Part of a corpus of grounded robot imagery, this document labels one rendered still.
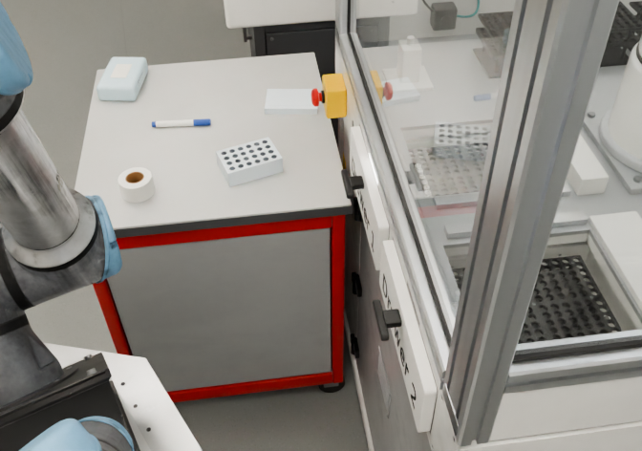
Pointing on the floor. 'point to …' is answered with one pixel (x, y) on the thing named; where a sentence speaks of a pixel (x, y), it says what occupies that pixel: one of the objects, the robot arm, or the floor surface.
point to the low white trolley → (223, 231)
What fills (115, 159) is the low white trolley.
